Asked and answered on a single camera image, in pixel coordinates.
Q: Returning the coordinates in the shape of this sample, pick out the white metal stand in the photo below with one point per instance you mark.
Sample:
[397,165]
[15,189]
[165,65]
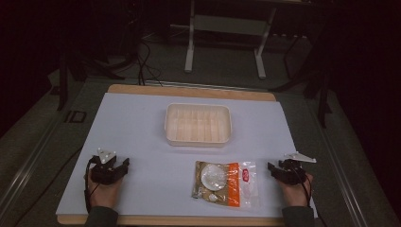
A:
[227,26]

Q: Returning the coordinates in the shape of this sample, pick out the black metal stand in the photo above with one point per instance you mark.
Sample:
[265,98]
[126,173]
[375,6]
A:
[62,85]

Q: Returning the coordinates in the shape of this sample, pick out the white table mat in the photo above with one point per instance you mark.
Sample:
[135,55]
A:
[142,142]

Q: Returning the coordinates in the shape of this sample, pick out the beige plastic tray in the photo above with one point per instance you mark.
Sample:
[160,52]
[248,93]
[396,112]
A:
[198,124]

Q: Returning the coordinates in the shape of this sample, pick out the clear orange snack packet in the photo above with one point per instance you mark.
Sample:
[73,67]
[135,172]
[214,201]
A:
[225,184]

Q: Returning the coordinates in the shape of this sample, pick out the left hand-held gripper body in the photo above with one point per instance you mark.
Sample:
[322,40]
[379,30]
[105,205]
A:
[103,167]

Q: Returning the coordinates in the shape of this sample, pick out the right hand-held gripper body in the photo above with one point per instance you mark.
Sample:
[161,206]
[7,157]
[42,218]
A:
[294,170]

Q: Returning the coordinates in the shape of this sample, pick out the person's right hand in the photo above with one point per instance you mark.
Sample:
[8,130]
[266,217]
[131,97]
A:
[296,193]

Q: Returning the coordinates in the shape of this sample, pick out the person's left hand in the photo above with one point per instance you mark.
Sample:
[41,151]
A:
[104,194]

